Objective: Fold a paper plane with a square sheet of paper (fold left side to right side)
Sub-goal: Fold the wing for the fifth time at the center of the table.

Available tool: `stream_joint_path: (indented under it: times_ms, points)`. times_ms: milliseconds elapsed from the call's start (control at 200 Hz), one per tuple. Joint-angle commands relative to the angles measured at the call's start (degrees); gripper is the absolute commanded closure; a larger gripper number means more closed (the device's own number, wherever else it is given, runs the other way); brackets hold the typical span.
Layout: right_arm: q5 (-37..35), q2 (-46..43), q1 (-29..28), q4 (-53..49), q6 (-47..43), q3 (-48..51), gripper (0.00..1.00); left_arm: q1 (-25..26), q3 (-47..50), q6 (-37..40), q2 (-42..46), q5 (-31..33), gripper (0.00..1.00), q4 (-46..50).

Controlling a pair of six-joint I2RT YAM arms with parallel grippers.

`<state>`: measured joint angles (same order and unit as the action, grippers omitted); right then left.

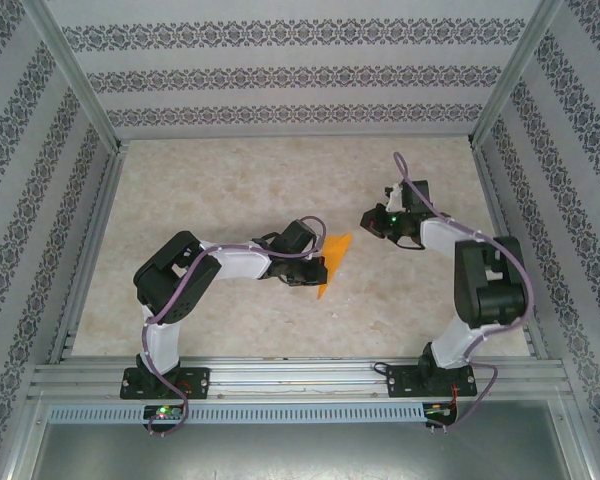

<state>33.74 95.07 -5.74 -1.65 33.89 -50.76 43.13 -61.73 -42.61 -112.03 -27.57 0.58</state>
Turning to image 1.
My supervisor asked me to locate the orange cloth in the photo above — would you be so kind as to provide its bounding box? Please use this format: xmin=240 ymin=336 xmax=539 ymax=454
xmin=315 ymin=232 xmax=355 ymax=300

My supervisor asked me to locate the grey sheet metal panel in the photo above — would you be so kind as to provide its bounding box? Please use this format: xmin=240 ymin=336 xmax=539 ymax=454
xmin=29 ymin=423 xmax=574 ymax=480

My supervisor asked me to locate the aluminium mounting rail beam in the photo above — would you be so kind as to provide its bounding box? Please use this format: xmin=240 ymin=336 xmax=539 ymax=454
xmin=27 ymin=357 xmax=574 ymax=401

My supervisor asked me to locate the aluminium back rail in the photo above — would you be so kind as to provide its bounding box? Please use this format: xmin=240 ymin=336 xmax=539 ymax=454
xmin=117 ymin=130 xmax=475 ymax=143

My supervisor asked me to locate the aluminium side rail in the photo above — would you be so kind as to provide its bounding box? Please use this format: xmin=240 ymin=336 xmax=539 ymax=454
xmin=472 ymin=144 xmax=549 ymax=361
xmin=49 ymin=142 xmax=129 ymax=364

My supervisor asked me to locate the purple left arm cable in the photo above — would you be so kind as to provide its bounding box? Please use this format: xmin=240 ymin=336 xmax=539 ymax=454
xmin=142 ymin=214 xmax=329 ymax=439

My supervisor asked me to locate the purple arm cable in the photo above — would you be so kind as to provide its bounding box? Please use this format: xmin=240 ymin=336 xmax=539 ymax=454
xmin=392 ymin=151 xmax=536 ymax=436
xmin=142 ymin=214 xmax=329 ymax=439

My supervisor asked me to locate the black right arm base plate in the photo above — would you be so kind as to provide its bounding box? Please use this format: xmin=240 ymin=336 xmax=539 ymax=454
xmin=387 ymin=364 xmax=478 ymax=400

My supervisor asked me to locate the grey slotted cable duct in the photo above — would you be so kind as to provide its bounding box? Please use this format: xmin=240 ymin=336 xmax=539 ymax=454
xmin=47 ymin=403 xmax=426 ymax=425

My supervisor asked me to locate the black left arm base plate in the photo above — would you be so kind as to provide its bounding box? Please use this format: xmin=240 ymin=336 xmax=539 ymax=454
xmin=119 ymin=367 xmax=212 ymax=401

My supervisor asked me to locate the aluminium frame post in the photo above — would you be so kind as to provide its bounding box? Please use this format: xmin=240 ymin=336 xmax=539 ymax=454
xmin=469 ymin=0 xmax=566 ymax=149
xmin=22 ymin=0 xmax=122 ymax=151

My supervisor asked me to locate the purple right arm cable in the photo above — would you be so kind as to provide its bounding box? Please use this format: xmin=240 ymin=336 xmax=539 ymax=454
xmin=392 ymin=151 xmax=536 ymax=436

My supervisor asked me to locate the aluminium frame strut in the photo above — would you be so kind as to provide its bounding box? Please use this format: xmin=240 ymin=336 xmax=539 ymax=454
xmin=0 ymin=392 xmax=49 ymax=480
xmin=554 ymin=394 xmax=599 ymax=480

